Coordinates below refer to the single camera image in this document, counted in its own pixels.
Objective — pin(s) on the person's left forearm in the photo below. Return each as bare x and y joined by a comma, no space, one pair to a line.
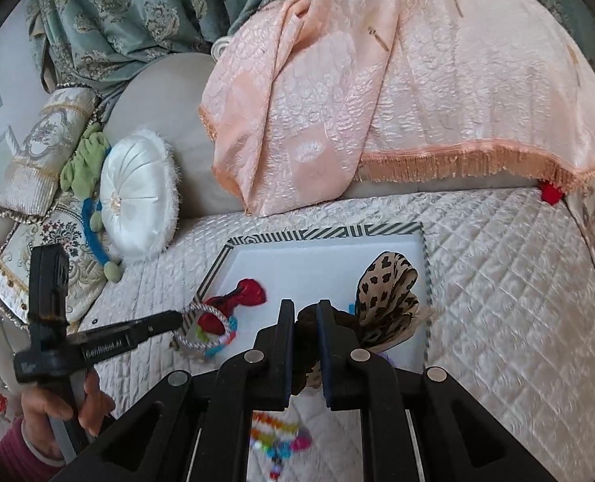
11,454

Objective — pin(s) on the red hair bow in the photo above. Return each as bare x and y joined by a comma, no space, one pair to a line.
247,291

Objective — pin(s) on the dark brown scrunchie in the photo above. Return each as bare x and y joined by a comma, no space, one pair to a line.
306,346

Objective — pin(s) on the beige sofa backrest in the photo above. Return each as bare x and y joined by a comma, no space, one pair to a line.
177,110

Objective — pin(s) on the leopard print hair bow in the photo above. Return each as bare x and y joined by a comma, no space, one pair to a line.
383,286

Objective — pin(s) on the floral embroidered cushion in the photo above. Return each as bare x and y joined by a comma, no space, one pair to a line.
56,241

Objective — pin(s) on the white round satin pillow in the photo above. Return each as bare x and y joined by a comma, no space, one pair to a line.
137,196

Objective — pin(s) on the peach fringed blanket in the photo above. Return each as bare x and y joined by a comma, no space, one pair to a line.
378,85

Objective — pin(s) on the cream quilted bed cover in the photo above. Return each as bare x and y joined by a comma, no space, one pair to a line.
503,286

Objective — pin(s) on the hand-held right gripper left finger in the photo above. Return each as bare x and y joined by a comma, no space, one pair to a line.
287,346

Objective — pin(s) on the striped shallow cardboard box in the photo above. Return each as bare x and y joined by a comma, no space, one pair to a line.
287,271

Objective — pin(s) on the green and blue plush toy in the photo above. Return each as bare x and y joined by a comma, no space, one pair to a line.
84,170

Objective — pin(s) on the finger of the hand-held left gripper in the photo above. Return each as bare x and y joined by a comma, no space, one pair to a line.
152,325

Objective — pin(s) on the teal floral curtain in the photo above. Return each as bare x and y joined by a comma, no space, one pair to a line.
578,25
142,15

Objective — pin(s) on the person's left hand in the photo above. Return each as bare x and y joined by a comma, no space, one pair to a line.
96,404

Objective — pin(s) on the gold patterned bolster cushion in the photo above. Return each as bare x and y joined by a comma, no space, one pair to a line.
41,145

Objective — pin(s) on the red cloth piece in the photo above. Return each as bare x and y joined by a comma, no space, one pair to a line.
551,194

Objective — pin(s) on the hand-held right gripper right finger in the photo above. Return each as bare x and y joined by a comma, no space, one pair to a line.
325,346

